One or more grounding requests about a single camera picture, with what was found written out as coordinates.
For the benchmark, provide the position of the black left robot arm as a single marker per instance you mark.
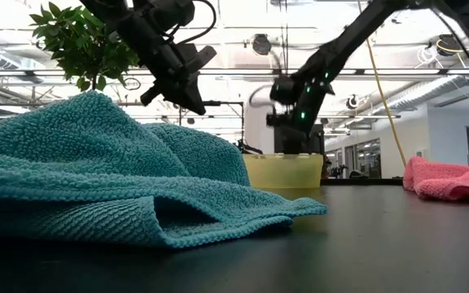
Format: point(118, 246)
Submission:
point(137, 24)

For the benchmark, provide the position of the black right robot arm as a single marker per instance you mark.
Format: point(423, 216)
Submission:
point(352, 36)

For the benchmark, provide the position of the green potted plant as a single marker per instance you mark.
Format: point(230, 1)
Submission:
point(75, 45)

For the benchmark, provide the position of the white pillar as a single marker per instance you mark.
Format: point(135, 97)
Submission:
point(259, 136)

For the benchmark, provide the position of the pink microfiber towel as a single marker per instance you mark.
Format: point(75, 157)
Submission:
point(450, 183)

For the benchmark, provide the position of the teal microfiber towel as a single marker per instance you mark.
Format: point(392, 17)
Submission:
point(96, 163)

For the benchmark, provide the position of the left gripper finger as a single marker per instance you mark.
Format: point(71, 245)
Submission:
point(152, 94)
point(187, 99)

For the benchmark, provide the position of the yellow plastic bin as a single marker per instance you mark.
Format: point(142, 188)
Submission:
point(283, 173)

